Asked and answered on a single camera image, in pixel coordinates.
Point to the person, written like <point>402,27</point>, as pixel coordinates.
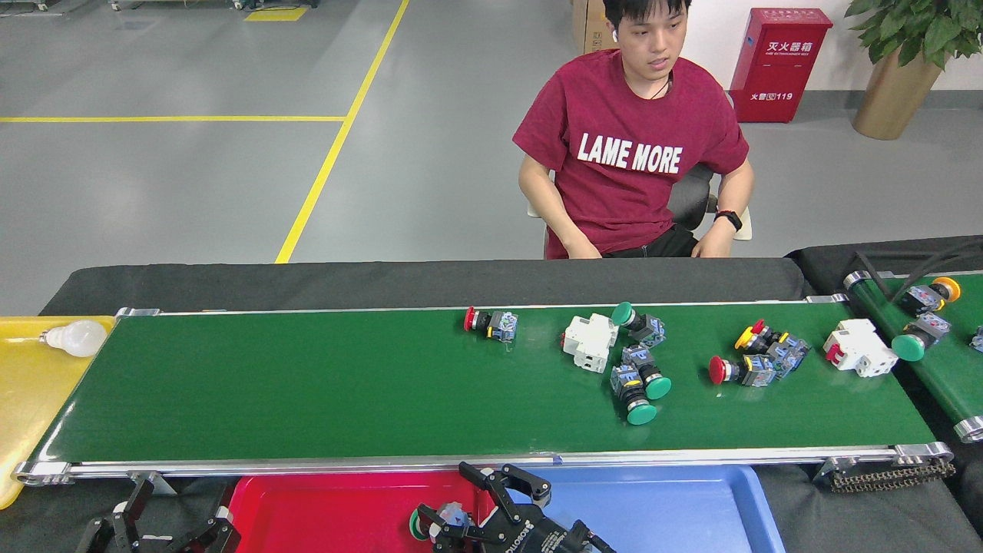
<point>630,153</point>

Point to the red plastic tray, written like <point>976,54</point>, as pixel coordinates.
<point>330,514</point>

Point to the white light bulb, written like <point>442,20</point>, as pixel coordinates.
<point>81,338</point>

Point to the person's left hand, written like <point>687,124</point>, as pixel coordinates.
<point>714,244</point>

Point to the potted green plant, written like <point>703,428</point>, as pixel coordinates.
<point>895,92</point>

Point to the person's right forearm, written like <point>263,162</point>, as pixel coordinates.
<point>549,215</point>

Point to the red fire extinguisher box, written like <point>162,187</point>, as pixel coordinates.
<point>779,69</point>

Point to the yellow plastic tray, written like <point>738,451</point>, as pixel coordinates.
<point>27,407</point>

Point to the person's left forearm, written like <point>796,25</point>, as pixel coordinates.
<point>737,192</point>

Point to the grey office chair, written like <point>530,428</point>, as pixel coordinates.
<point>691,200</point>

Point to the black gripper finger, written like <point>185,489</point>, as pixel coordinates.
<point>219,534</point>
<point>115,534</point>

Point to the person's right hand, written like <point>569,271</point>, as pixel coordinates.
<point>582,250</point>

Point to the blue plastic tray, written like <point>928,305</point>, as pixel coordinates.
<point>676,514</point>

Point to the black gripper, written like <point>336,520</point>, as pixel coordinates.
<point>537,538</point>

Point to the brown cardboard box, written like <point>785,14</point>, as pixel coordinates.
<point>591,27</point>

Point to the white circuit breaker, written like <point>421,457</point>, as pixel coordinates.
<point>852,342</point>
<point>591,342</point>

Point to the black wristwatch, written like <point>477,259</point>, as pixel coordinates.
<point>728,220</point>

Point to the green conveyor belt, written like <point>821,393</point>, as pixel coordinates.
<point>944,384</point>
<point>307,384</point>

